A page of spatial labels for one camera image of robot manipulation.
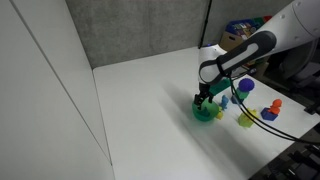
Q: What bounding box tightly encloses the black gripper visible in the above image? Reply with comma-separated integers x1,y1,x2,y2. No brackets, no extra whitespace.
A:
193,82,215,111

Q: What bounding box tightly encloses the green plastic bowl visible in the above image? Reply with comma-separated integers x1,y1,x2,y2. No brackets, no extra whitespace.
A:
191,99,221,123

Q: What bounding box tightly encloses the light blue rubber toy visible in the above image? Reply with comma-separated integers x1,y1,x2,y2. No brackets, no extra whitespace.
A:
219,94,231,111

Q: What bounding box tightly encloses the dark teal block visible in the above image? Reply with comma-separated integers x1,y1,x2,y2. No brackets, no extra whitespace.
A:
230,94,244,105

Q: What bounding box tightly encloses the green block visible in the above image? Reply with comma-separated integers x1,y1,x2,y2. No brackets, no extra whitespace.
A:
234,88,250,101

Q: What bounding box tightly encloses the purple spiky ball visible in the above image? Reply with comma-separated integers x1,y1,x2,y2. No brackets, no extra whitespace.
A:
238,77,256,93

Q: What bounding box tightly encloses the yellow-green block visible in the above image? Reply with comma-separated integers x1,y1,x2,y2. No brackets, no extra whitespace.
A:
237,112,255,129

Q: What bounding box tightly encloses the yellow spiky rubber toy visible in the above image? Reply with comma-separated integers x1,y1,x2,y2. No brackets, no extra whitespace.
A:
244,108,260,120

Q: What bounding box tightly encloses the blue block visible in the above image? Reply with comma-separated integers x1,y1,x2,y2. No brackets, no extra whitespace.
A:
260,107,279,122

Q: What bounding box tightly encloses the orange rubber toy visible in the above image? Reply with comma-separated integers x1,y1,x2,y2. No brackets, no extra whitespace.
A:
268,98,283,116

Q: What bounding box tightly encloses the black stand pole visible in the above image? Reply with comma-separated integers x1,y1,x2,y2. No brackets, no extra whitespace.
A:
198,0,213,50

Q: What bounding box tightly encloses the cardboard box with items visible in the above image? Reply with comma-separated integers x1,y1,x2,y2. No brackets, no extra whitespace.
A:
225,15,274,38

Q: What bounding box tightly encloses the grey chair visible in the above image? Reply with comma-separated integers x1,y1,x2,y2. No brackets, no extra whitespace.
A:
279,37,320,88

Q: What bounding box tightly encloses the black cart surface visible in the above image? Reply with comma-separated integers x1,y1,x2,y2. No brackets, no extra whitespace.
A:
248,123,320,180

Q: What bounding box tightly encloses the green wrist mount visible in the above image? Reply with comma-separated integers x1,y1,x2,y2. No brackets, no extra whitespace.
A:
209,77,235,97

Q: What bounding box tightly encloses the black cable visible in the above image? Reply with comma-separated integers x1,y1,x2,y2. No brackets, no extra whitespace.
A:
229,77,320,146
231,77,320,142

